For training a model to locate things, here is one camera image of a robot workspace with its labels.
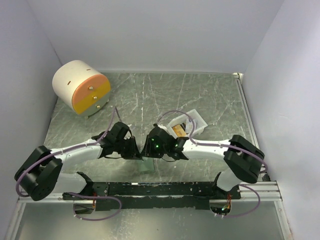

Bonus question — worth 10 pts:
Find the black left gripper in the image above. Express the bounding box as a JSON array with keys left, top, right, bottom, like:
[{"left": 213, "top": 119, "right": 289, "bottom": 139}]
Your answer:
[{"left": 115, "top": 135, "right": 143, "bottom": 160}]

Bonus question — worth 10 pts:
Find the green card holder wallet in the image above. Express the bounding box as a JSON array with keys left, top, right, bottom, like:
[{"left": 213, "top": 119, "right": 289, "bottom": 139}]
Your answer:
[{"left": 137, "top": 157, "right": 155, "bottom": 174}]

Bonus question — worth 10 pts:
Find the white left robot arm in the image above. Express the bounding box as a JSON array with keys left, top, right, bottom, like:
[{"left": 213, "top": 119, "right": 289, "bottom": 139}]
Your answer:
[{"left": 14, "top": 121, "right": 142, "bottom": 201}]

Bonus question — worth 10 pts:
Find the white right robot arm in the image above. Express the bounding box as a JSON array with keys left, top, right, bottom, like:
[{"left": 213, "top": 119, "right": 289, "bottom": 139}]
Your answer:
[{"left": 141, "top": 125, "right": 265, "bottom": 199}]

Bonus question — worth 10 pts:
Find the stack of cards in tray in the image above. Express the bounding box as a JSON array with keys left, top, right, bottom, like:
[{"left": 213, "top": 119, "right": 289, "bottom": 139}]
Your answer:
[{"left": 171, "top": 118, "right": 193, "bottom": 137}]

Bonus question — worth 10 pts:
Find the white plastic card tray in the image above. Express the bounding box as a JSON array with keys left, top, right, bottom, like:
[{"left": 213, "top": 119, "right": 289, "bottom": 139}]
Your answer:
[{"left": 166, "top": 109, "right": 208, "bottom": 138}]

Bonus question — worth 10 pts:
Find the round white drawer cabinet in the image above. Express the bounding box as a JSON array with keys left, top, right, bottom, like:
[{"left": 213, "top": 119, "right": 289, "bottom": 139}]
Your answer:
[{"left": 52, "top": 60, "right": 111, "bottom": 118}]

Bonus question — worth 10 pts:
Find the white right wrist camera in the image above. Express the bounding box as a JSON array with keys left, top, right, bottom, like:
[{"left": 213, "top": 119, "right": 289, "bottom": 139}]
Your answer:
[{"left": 153, "top": 123, "right": 167, "bottom": 131}]

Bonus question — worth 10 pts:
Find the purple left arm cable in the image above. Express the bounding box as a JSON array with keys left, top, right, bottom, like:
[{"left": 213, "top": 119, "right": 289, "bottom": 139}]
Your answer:
[{"left": 15, "top": 107, "right": 123, "bottom": 197}]

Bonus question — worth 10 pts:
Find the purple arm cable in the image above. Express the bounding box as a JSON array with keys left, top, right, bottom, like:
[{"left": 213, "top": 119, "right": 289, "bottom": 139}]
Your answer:
[
  {"left": 15, "top": 107, "right": 123, "bottom": 197},
  {"left": 158, "top": 110, "right": 267, "bottom": 173}
]

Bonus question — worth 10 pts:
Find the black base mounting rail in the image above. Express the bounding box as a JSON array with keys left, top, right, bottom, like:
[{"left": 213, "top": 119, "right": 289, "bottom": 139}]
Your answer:
[{"left": 62, "top": 181, "right": 242, "bottom": 212}]

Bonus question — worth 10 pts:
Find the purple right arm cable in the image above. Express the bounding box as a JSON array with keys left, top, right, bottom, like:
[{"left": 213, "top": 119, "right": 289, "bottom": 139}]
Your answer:
[{"left": 158, "top": 110, "right": 267, "bottom": 173}]

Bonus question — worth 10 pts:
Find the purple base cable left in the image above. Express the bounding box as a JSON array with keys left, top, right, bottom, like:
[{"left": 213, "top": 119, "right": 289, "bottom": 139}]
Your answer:
[{"left": 63, "top": 191, "right": 123, "bottom": 222}]

